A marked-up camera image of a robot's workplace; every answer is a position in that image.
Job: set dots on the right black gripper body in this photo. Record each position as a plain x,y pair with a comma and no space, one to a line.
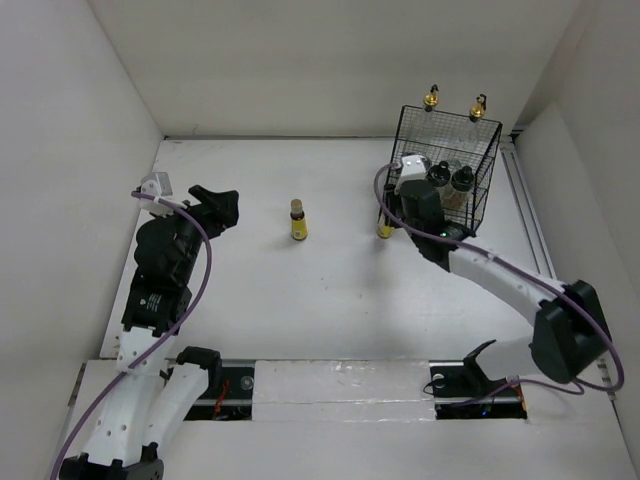
395,200

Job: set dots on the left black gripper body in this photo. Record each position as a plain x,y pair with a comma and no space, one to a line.
209,220

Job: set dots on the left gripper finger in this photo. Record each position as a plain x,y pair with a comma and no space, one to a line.
203,195
227,207

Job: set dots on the small yellow bottle cork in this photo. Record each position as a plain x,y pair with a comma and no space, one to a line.
385,230
299,231

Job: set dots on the black top salt shaker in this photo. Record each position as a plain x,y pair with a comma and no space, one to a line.
439,176

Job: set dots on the brown spice shaker black top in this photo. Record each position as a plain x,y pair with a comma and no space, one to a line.
461,184

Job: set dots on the clear oil bottle gold spout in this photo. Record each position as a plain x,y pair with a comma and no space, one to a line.
466,138

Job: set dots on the dark sauce bottle gold spout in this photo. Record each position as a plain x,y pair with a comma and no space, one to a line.
425,121

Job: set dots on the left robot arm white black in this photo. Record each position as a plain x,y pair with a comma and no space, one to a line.
127,428

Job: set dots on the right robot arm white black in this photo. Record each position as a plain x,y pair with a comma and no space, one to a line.
567,333

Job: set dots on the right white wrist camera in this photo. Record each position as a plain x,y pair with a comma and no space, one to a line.
412,167

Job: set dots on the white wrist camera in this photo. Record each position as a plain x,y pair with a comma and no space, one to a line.
156,184
412,167

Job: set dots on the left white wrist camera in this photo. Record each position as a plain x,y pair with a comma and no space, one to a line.
156,184

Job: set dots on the black wire rack basket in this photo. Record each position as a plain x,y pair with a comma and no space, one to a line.
438,149

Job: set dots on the metal rail right edge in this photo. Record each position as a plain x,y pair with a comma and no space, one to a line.
525,208

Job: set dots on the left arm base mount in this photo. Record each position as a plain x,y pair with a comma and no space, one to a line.
232,401

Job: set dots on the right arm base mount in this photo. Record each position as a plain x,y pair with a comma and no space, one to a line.
456,398

